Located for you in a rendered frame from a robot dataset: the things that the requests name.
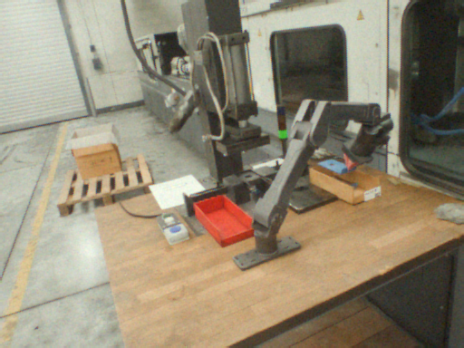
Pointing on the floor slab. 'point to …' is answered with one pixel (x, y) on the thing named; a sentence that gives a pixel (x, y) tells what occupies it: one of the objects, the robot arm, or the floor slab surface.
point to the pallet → (72, 184)
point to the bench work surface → (278, 275)
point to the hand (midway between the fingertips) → (349, 168)
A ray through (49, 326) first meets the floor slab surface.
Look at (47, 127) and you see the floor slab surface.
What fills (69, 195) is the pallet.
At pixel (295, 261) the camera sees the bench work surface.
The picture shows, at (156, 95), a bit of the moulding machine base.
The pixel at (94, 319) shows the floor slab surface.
